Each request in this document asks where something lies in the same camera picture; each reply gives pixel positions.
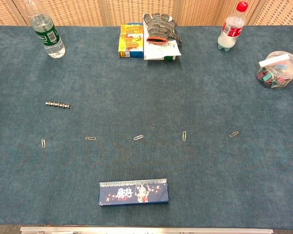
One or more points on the clear container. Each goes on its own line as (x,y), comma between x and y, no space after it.
(277,75)

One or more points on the blue felt table cloth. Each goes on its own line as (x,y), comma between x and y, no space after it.
(146,97)

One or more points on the aluminium profile rail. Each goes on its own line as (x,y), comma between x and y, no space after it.
(146,230)

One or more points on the white rectangular block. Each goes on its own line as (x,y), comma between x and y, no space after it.
(273,60)

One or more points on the woven beige folding screen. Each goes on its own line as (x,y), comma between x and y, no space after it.
(88,12)

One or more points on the green label water bottle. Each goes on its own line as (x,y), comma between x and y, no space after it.
(50,36)

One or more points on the grey knit work glove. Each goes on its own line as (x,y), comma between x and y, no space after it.
(161,26)

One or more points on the white box with green edge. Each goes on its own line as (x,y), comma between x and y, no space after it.
(171,58)

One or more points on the red label plastic bottle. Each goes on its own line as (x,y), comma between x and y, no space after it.
(230,30)

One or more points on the yellow orange printed box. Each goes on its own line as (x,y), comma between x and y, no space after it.
(131,39)

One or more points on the dark blue printed pencil box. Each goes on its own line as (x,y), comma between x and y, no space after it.
(134,193)

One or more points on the magnetic bead rod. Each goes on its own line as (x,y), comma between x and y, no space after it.
(57,105)

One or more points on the silver paper clip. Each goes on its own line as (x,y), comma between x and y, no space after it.
(138,137)
(234,134)
(90,138)
(43,140)
(184,136)

